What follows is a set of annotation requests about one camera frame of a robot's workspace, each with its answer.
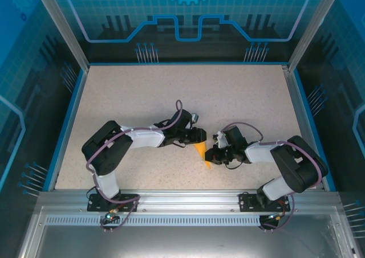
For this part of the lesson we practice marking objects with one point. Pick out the yellow cloth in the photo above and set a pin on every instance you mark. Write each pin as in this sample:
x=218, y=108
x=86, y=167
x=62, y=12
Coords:
x=200, y=149

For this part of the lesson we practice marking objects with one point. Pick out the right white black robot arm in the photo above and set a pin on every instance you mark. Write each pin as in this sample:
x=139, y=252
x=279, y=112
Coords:
x=259, y=155

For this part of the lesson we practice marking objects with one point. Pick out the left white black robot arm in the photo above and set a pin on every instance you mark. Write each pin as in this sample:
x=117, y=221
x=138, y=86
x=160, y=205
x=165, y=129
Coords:
x=145, y=139

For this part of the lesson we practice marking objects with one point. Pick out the grey metal tray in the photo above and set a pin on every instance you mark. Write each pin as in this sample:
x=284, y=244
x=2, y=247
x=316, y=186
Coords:
x=185, y=241

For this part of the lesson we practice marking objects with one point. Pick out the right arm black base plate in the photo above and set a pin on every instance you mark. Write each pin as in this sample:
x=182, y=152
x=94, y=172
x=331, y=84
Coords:
x=246, y=202

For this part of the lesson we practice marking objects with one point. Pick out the wide aluminium profile rail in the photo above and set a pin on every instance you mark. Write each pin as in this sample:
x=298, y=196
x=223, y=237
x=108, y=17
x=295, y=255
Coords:
x=185, y=201

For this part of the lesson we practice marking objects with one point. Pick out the slim aluminium profile rail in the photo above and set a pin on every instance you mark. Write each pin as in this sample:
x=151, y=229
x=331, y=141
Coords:
x=304, y=127

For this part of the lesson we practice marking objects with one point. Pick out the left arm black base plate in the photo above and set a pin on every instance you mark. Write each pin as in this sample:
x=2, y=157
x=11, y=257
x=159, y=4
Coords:
x=92, y=204

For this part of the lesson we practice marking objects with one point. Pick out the aluminium frame post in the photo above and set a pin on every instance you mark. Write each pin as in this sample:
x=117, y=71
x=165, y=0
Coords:
x=310, y=27
x=67, y=27

